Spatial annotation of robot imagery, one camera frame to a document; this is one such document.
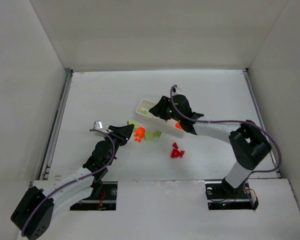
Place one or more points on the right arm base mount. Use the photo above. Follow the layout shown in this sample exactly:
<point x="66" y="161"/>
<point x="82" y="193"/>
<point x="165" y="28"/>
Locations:
<point x="217" y="199"/>

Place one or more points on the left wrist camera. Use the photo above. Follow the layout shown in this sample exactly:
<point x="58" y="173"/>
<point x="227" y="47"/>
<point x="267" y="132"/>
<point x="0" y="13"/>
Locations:
<point x="97" y="125"/>

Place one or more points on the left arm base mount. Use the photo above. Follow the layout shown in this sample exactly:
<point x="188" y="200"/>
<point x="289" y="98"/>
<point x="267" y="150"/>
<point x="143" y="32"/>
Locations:
<point x="102" y="198"/>

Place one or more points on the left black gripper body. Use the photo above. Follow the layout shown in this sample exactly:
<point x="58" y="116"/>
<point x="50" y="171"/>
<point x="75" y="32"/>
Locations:
<point x="117" y="135"/>

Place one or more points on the white three-compartment tray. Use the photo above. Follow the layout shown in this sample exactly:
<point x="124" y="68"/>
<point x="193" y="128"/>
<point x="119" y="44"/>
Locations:
<point x="168" y="126"/>

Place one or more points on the red lego slope piece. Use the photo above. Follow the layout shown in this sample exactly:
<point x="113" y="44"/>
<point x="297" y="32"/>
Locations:
<point x="175" y="145"/>

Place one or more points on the green lego plate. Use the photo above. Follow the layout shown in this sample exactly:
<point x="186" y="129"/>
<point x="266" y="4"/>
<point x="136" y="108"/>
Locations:
<point x="149" y="136"/>

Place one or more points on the right metal rail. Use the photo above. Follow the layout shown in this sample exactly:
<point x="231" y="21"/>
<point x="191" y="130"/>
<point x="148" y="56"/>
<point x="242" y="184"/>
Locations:
<point x="256" y="107"/>

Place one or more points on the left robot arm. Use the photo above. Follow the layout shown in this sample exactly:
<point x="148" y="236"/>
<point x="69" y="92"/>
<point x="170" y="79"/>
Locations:
<point x="39" y="206"/>

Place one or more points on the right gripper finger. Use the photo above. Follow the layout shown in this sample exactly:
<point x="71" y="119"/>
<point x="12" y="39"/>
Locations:
<point x="158" y="110"/>
<point x="164" y="101"/>

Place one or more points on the metal rail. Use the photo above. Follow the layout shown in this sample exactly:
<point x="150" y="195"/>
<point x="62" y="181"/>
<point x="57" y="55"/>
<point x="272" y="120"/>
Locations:
<point x="46" y="162"/>
<point x="256" y="107"/>

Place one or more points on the red lego arch piece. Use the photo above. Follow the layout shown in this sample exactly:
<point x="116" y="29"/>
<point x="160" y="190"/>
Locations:
<point x="175" y="153"/>

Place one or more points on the left metal rail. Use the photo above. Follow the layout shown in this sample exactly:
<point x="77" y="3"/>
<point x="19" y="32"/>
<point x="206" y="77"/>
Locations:
<point x="46" y="162"/>

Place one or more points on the small orange lego piece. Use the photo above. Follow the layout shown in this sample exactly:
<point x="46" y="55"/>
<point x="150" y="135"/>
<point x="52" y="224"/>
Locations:
<point x="137" y="139"/>

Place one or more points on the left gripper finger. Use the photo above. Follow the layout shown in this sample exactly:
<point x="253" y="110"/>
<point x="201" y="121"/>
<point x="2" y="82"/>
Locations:
<point x="126" y="131"/>
<point x="117" y="129"/>

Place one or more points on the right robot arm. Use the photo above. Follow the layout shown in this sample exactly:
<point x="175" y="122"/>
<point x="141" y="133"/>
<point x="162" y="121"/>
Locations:
<point x="248" y="143"/>

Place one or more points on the green lego block small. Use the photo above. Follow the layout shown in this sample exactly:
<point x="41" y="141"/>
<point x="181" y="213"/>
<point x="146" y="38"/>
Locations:
<point x="157" y="134"/>

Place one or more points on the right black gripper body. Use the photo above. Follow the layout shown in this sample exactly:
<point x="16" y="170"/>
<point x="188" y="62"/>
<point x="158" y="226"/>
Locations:
<point x="165" y="110"/>

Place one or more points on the orange round lego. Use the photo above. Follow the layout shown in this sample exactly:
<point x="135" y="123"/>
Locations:
<point x="178" y="126"/>
<point x="140" y="133"/>

